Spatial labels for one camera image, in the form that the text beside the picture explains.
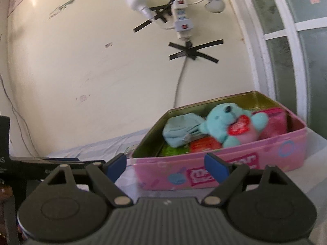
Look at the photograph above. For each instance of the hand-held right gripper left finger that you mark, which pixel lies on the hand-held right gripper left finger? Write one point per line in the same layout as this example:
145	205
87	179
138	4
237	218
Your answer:
116	164

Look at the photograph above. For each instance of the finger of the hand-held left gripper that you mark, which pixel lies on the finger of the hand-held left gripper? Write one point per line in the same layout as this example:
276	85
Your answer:
76	163

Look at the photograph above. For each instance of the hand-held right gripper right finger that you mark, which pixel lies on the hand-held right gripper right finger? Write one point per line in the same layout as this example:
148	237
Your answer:
217	167

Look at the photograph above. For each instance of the red small box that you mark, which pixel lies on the red small box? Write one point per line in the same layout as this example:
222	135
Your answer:
204	145

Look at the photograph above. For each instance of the green plastic packet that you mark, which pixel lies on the green plastic packet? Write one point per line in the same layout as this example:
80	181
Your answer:
173	151

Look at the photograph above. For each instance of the teal plush bear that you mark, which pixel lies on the teal plush bear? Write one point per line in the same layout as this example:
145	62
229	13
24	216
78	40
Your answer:
219	120

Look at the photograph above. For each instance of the pink biscuit tin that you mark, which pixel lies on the pink biscuit tin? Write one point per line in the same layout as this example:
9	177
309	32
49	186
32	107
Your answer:
163	168

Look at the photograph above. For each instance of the teal fabric pouch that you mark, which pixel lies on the teal fabric pouch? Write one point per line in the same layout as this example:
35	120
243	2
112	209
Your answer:
178	130

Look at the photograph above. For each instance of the pink glitter zip pouch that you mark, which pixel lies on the pink glitter zip pouch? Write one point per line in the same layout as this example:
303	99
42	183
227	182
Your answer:
274	125

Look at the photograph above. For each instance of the person's left hand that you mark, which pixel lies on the person's left hand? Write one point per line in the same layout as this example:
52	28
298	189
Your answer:
6	192

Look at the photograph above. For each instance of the light blue bed sheet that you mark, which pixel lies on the light blue bed sheet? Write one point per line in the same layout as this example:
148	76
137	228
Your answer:
107	145

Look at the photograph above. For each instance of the black tape cross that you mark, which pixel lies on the black tape cross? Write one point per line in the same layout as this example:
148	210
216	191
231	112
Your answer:
158	15
191	52

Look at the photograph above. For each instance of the white power strip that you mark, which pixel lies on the white power strip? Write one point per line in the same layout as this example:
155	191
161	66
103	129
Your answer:
182	17

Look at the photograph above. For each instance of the white light bulb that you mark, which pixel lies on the white light bulb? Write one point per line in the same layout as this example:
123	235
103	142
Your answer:
136	1

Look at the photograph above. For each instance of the pink square wall sticker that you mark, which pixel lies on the pink square wall sticker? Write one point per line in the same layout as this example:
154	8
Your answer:
83	98

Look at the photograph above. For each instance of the white window frame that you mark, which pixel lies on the white window frame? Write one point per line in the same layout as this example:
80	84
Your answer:
255	56

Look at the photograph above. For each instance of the grey small wall sticker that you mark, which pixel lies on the grey small wall sticker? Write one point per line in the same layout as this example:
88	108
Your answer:
108	44

